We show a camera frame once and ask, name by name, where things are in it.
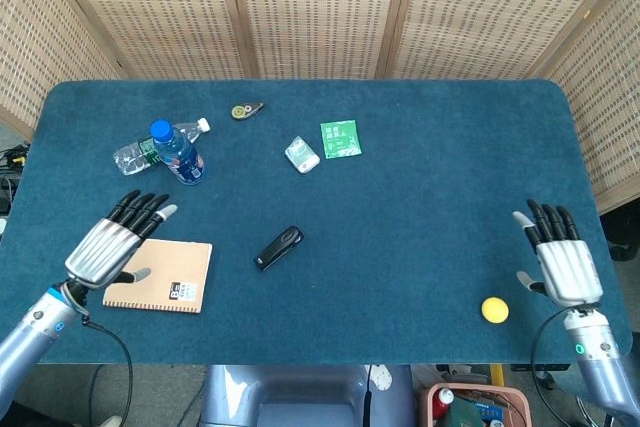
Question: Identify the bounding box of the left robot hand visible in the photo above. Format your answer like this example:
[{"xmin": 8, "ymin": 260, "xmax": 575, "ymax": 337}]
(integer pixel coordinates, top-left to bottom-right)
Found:
[{"xmin": 64, "ymin": 190, "xmax": 179, "ymax": 291}]

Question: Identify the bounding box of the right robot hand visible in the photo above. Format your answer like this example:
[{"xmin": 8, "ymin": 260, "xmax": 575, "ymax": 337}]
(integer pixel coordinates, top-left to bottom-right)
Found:
[{"xmin": 512, "ymin": 198, "xmax": 605, "ymax": 308}]

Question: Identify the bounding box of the black stapler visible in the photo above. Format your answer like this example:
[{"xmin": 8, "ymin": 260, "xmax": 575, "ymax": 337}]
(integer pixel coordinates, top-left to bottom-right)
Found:
[{"xmin": 253, "ymin": 225, "xmax": 305, "ymax": 271}]

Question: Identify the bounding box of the grey robot base body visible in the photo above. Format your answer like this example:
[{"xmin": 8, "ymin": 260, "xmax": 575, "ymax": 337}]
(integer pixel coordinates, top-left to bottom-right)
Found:
[{"xmin": 198, "ymin": 364, "xmax": 417, "ymax": 427}]

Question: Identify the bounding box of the yellow spiral notebook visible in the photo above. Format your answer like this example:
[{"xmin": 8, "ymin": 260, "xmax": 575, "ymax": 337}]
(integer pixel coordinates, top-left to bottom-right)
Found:
[{"xmin": 102, "ymin": 238, "xmax": 214, "ymax": 315}]

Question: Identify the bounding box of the yellow round ball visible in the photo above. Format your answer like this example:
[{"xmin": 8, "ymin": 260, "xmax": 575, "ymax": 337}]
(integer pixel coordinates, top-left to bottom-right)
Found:
[{"xmin": 481, "ymin": 296, "xmax": 509, "ymax": 323}]

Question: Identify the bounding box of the clear green labelled water bottle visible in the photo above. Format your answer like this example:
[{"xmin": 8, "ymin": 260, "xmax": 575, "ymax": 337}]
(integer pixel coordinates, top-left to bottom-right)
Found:
[{"xmin": 112, "ymin": 117, "xmax": 212, "ymax": 177}]

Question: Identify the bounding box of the blue labelled drink bottle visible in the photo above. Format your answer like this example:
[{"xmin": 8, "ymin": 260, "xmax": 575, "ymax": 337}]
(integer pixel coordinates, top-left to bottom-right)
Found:
[{"xmin": 149, "ymin": 119, "xmax": 206, "ymax": 187}]

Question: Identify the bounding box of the pink plastic basket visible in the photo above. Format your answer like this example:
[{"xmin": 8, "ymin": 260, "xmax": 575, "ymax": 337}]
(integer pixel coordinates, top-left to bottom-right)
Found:
[{"xmin": 418, "ymin": 382, "xmax": 533, "ymax": 427}]

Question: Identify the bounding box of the red bottle in basket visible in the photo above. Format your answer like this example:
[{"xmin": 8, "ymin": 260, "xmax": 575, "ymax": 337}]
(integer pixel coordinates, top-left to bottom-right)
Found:
[{"xmin": 431, "ymin": 388, "xmax": 456, "ymax": 422}]

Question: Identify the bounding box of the black correction tape dispenser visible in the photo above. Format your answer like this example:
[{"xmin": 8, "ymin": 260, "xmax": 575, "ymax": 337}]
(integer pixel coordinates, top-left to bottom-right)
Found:
[{"xmin": 230, "ymin": 102, "xmax": 266, "ymax": 121}]

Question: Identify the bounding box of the white tissue pack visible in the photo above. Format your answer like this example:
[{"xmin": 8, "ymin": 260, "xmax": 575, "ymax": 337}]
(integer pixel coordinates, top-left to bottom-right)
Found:
[{"xmin": 284, "ymin": 135, "xmax": 321, "ymax": 175}]

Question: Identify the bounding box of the blue felt table mat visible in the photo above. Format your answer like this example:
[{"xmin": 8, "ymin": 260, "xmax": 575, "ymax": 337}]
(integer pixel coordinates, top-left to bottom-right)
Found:
[{"xmin": 0, "ymin": 78, "xmax": 633, "ymax": 366}]

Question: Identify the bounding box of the white perforated disc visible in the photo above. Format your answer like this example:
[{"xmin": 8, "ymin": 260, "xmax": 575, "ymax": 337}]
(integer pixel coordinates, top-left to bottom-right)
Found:
[{"xmin": 370, "ymin": 364, "xmax": 394, "ymax": 392}]

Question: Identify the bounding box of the green sachet packet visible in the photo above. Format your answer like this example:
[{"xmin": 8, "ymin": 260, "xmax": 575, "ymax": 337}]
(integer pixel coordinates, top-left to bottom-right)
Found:
[{"xmin": 320, "ymin": 119, "xmax": 363, "ymax": 160}]

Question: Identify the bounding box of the woven bamboo folding screen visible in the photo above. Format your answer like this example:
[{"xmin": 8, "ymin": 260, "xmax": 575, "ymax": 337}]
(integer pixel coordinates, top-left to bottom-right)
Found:
[{"xmin": 0, "ymin": 0, "xmax": 640, "ymax": 216}]

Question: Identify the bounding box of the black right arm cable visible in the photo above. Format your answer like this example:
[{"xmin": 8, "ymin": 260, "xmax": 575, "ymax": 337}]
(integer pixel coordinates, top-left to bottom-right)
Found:
[{"xmin": 529, "ymin": 304, "xmax": 601, "ymax": 427}]

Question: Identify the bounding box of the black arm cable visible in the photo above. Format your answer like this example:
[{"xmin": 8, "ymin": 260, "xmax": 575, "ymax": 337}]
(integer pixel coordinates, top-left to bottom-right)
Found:
[
  {"xmin": 529, "ymin": 304, "xmax": 601, "ymax": 427},
  {"xmin": 59, "ymin": 282, "xmax": 135, "ymax": 427}
]

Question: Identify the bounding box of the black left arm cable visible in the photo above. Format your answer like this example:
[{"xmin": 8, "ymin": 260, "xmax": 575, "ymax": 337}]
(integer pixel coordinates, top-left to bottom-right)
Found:
[{"xmin": 59, "ymin": 282, "xmax": 135, "ymax": 427}]

